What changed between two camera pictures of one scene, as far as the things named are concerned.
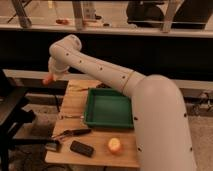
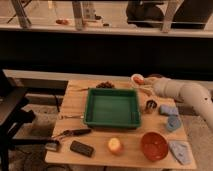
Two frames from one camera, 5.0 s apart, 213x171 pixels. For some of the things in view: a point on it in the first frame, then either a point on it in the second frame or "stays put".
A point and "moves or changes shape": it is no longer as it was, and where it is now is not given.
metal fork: [72, 116] stays put
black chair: [12, 116] stays put
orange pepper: [48, 79] moves or changes shape
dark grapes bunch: [103, 86] stays put
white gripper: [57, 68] → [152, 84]
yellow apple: [114, 144] stays put
